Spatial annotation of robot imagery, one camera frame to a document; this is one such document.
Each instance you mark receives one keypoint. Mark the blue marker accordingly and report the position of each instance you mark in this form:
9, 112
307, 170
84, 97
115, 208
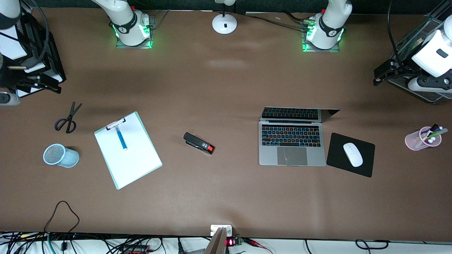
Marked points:
122, 139

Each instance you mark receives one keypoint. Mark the silver laptop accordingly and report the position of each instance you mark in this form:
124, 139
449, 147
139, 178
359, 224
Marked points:
293, 155

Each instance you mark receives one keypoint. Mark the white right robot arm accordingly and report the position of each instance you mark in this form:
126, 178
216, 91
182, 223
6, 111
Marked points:
127, 21

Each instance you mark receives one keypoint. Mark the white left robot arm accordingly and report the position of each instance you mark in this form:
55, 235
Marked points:
332, 21

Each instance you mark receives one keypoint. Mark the white marker black cap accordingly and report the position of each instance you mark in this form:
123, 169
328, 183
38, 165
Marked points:
433, 127

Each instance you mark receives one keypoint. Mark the green marker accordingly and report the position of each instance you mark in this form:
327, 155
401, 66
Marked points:
441, 132

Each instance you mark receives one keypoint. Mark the black document tray stack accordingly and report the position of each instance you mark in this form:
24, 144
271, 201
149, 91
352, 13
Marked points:
56, 72

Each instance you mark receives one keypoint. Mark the grey metal mesh tray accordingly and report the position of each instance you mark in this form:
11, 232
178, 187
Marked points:
408, 38

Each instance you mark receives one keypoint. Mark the black scissors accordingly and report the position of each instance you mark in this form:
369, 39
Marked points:
71, 116

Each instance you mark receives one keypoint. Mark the pink mesh pen cup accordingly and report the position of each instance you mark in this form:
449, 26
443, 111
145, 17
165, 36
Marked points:
411, 143

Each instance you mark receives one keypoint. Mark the blue mesh pen cup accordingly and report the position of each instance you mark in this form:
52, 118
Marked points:
69, 158

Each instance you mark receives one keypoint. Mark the white computer mouse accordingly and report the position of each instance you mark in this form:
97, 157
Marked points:
353, 155

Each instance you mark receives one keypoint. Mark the black mouse pad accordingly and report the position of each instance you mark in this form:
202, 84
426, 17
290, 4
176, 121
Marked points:
335, 158

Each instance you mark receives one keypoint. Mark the white clipboard teal edge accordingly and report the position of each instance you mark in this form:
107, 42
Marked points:
130, 162

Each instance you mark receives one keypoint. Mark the black stapler red tip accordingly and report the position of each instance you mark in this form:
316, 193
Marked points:
197, 143

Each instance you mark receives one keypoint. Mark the white lamp base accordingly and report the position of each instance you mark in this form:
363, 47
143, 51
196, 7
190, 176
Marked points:
224, 24

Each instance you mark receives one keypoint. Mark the orange power strip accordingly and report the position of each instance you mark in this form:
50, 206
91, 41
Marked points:
136, 249

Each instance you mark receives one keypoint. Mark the red black clip leads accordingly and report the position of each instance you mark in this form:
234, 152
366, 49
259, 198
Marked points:
254, 242

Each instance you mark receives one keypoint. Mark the red LED display module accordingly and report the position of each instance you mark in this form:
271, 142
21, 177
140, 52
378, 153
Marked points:
230, 242

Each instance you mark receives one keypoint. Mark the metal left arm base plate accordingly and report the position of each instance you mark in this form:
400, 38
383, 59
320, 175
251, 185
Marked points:
319, 50

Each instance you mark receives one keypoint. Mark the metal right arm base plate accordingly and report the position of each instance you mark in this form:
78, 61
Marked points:
134, 47

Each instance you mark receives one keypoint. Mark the white mount plate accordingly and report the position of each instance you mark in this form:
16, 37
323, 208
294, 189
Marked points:
213, 229

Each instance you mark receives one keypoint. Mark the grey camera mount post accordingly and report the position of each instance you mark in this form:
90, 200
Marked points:
216, 243

